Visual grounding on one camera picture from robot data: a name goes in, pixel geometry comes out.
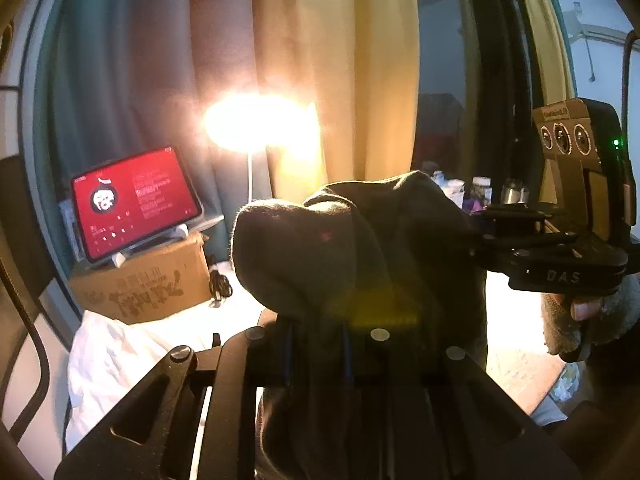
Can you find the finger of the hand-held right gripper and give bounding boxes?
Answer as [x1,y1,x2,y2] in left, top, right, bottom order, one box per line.
[482,203,561,235]
[469,234,576,274]

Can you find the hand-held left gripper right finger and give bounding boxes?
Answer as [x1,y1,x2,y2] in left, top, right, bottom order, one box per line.
[342,328,584,480]

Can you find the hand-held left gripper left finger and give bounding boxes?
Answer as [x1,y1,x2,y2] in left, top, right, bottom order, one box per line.
[54,322,296,480]

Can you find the dark brown shirt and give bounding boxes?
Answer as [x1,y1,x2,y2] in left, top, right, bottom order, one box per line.
[231,170,489,480]

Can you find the person's right hand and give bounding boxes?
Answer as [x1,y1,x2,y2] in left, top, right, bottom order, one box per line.
[569,296,611,323]

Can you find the steel tumbler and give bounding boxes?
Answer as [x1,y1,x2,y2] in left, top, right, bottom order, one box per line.
[501,178,530,206]

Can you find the small white blue packets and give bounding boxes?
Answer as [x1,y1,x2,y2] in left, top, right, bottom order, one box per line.
[432,170,468,206]

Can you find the cardboard box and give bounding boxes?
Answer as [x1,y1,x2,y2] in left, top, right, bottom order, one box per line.
[67,232,212,326]

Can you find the yellow curtain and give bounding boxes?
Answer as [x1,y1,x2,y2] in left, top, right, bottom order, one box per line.
[250,0,419,202]
[505,0,577,111]

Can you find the dark window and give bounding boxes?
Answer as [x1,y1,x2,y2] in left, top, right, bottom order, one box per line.
[415,0,542,202]

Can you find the clear tablet stand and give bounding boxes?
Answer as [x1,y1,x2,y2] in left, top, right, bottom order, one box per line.
[60,195,226,269]

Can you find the white crumpled sheet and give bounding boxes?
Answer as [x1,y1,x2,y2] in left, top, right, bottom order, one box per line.
[65,310,222,456]

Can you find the red screen tablet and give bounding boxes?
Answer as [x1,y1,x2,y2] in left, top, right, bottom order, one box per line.
[70,146,204,264]

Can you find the white desk lamp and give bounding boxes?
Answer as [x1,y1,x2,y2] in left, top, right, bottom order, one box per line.
[202,94,322,211]

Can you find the grey curtain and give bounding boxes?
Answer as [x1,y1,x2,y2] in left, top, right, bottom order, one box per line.
[35,0,262,272]

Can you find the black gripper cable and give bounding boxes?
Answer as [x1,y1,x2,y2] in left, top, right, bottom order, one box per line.
[621,30,640,128]

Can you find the thick black cable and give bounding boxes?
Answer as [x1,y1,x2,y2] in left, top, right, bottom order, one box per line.
[0,250,52,444]

